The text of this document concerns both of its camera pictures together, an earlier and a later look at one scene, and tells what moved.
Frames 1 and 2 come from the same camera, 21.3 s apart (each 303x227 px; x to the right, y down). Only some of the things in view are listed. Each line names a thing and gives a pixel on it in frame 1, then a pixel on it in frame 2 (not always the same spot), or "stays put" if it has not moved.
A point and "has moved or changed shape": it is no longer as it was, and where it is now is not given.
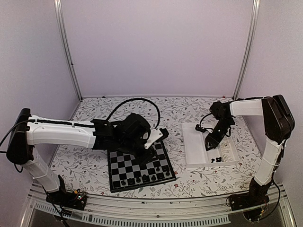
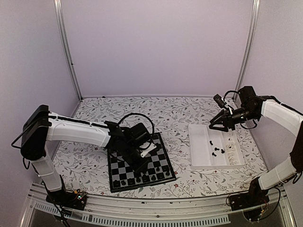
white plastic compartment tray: x=195 y=152 has moved or changed shape
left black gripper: x=147 y=157 to x=140 y=168
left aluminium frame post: x=60 y=26 stays put
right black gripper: x=214 y=141 to x=227 y=121
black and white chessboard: x=126 y=173 stays put
